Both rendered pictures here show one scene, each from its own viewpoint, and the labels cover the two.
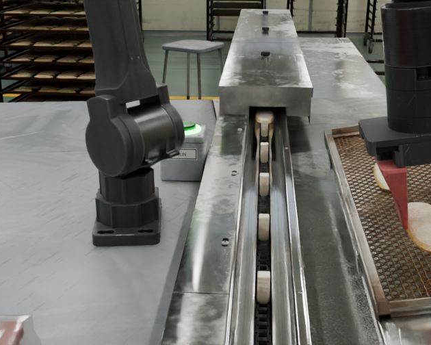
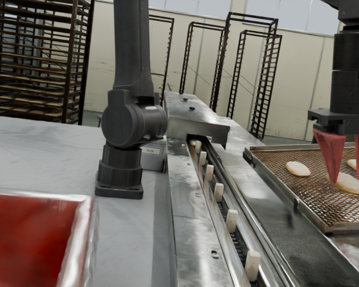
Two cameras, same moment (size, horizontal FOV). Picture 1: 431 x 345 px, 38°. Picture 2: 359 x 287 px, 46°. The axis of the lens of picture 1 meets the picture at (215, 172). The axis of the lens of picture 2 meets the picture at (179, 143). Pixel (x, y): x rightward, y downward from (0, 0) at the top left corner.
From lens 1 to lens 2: 0.18 m
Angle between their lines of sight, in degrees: 13
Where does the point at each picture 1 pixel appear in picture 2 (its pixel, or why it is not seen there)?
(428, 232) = (352, 183)
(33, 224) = (48, 180)
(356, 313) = (289, 247)
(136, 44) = (146, 59)
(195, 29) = not seen: hidden behind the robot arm
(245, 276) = (216, 216)
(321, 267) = not seen: hidden behind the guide
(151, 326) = (151, 241)
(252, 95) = (190, 126)
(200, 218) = (175, 182)
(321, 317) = not seen: hidden behind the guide
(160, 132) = (154, 121)
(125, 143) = (134, 121)
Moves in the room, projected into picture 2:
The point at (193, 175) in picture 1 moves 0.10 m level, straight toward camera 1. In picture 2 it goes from (155, 166) to (160, 179)
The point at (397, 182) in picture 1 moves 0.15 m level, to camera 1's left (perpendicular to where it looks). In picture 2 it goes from (338, 145) to (228, 131)
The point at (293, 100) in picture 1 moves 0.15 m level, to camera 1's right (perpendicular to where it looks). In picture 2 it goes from (216, 132) to (266, 139)
